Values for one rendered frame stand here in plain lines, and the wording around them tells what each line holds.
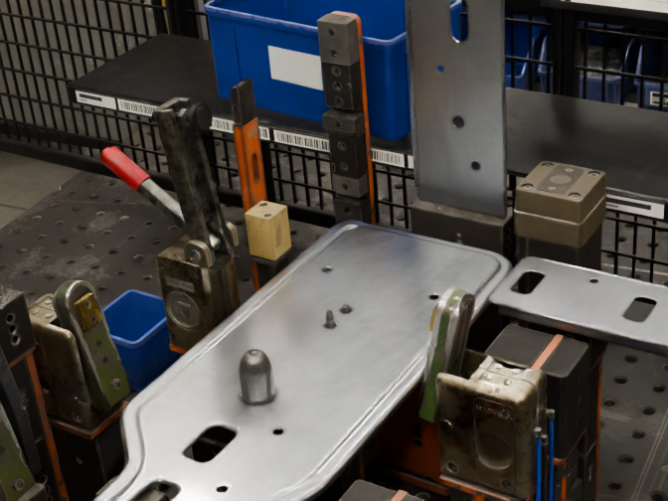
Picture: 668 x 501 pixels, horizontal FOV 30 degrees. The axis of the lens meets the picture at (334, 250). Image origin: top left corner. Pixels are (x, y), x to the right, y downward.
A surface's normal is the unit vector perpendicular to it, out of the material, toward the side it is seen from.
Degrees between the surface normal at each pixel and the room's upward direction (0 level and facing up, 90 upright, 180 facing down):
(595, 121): 0
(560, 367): 0
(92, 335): 78
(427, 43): 90
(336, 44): 90
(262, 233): 90
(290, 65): 90
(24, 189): 0
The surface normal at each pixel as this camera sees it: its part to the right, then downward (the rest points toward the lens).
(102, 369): 0.81, 0.03
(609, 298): -0.08, -0.86
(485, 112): -0.53, 0.47
